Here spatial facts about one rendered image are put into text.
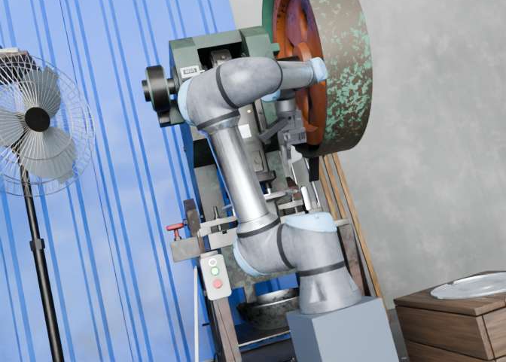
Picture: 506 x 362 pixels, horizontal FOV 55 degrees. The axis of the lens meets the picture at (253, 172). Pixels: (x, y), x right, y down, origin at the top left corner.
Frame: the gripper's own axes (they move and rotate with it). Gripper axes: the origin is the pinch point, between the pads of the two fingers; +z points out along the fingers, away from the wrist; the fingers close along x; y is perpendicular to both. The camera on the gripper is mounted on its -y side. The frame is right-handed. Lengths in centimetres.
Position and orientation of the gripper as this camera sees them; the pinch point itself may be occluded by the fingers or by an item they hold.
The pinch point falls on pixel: (287, 167)
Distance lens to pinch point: 175.5
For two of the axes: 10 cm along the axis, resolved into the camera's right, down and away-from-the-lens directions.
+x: -2.7, -2.5, 9.3
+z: 1.4, 9.4, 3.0
